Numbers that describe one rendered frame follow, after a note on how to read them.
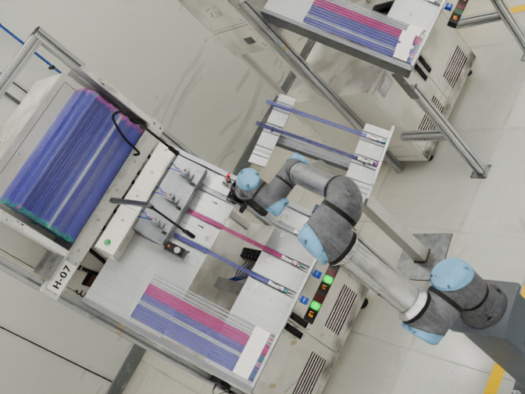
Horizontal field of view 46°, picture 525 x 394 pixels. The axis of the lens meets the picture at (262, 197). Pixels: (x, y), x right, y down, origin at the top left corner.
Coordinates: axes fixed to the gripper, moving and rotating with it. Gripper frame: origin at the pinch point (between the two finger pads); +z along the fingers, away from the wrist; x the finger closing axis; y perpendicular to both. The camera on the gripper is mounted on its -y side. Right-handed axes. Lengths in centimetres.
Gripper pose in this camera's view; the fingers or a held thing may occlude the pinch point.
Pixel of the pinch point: (244, 207)
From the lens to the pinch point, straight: 239.4
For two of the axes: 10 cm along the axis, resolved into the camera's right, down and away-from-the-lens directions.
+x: -4.6, 8.4, -3.0
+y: -8.8, -4.7, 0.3
